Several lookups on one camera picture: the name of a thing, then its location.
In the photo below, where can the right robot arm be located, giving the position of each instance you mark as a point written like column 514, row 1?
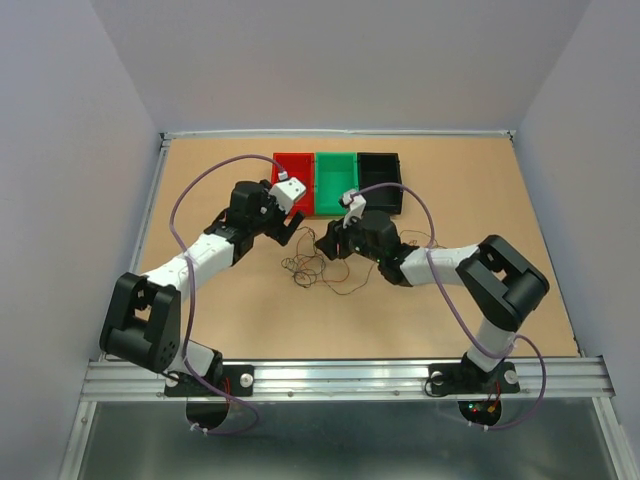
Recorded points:
column 505, row 286

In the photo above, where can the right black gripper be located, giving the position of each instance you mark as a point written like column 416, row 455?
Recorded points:
column 336, row 231

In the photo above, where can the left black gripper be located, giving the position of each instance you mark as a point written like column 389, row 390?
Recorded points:
column 280, row 232

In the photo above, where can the black plastic bin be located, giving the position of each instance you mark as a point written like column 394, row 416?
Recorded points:
column 378, row 168

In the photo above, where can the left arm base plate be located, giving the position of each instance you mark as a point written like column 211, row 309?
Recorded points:
column 236, row 380

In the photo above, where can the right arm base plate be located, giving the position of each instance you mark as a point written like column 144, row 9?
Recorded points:
column 467, row 379

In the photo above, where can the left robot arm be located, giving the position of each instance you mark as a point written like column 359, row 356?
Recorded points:
column 143, row 320

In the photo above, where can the green plastic bin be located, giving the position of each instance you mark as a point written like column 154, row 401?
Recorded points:
column 335, row 174

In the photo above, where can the red plastic bin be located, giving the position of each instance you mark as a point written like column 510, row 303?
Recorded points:
column 300, row 165

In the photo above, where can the aluminium front rail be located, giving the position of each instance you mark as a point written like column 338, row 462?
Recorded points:
column 340, row 380

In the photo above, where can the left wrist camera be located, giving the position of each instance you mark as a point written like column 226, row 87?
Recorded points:
column 287, row 193

